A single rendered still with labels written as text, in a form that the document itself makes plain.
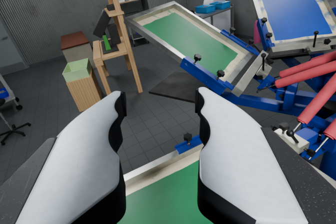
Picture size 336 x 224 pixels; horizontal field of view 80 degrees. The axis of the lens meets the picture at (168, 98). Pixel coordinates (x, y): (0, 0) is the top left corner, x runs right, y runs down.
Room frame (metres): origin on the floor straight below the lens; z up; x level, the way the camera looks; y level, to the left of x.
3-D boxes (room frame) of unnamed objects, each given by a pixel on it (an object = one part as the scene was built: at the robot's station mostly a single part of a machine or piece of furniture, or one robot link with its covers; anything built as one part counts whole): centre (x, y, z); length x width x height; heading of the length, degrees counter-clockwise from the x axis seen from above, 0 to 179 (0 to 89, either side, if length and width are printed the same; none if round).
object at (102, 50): (3.87, 1.13, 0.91); 1.41 x 1.26 x 1.82; 16
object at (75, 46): (6.08, 2.33, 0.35); 2.04 x 0.67 x 0.70; 20
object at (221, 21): (5.75, -1.72, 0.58); 0.68 x 0.53 x 1.16; 113
